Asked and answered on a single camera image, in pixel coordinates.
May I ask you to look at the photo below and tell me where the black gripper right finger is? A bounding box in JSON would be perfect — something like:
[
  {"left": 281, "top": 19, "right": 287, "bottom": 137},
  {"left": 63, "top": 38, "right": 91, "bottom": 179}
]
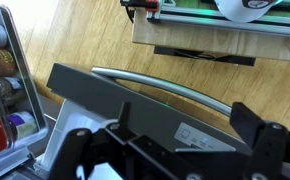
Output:
[{"left": 230, "top": 102, "right": 287, "bottom": 180}]

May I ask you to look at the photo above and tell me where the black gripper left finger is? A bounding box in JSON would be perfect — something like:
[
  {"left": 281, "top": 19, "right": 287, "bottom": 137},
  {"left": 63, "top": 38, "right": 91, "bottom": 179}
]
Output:
[{"left": 48, "top": 128, "right": 92, "bottom": 180}]

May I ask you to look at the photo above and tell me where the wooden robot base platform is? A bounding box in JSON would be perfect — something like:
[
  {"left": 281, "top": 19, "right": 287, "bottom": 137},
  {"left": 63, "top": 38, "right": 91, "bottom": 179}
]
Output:
[{"left": 131, "top": 9, "right": 290, "bottom": 61}]

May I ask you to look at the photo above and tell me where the stainless steel fridge drawer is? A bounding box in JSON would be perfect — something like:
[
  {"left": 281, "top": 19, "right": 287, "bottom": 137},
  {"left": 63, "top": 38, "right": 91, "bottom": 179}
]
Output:
[{"left": 45, "top": 63, "right": 250, "bottom": 180}]

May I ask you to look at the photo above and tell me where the clear fridge door bin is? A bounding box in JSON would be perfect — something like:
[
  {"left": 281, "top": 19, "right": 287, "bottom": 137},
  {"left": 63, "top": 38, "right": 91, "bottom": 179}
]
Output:
[{"left": 0, "top": 5, "right": 48, "bottom": 177}]

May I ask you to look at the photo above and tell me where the purple label bottle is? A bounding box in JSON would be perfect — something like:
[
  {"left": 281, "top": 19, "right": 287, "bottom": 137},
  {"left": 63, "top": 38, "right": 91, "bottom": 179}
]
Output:
[{"left": 7, "top": 111, "right": 38, "bottom": 140}]

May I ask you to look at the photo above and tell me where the brown spice jar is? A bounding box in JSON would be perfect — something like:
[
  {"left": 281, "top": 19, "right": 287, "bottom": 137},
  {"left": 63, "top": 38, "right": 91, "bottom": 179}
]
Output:
[{"left": 0, "top": 49, "right": 17, "bottom": 76}]

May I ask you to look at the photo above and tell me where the curved metal drawer handle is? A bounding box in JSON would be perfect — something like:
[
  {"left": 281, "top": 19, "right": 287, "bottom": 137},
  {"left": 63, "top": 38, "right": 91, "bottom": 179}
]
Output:
[{"left": 91, "top": 67, "right": 232, "bottom": 116}]

